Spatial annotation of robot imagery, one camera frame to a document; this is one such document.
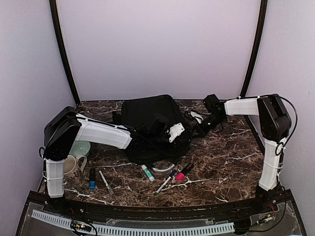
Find white slotted cable duct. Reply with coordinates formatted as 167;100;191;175
31;210;235;236

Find cream patterned mug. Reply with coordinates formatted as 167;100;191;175
64;155;87;188

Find white glue stick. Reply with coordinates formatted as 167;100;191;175
141;165;155;181

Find left black frame post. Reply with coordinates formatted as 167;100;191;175
49;0;81;106

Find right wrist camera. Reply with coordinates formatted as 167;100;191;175
188;111;204;123

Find black marker blue cap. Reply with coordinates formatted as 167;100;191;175
89;168;96;190

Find white pen blue cap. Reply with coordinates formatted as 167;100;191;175
154;170;177;195

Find black student bag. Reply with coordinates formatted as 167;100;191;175
112;94;192;165

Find black front rail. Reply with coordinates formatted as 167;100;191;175
27;190;292;222

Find green ceramic bowl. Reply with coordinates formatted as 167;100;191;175
69;141;91;157

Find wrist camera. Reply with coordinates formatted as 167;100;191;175
188;111;204;123
168;123;185;143

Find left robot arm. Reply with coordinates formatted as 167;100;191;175
42;106;135;214

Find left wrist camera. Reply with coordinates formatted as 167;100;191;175
168;123;185;143

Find white thin pen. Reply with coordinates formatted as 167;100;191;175
98;170;114;194

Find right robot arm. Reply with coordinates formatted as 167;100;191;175
194;94;298;191

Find right black frame post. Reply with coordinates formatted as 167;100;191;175
240;0;268;97

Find black frame post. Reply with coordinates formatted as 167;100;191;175
240;0;268;97
49;0;81;106

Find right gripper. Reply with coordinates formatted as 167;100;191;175
189;113;226;138

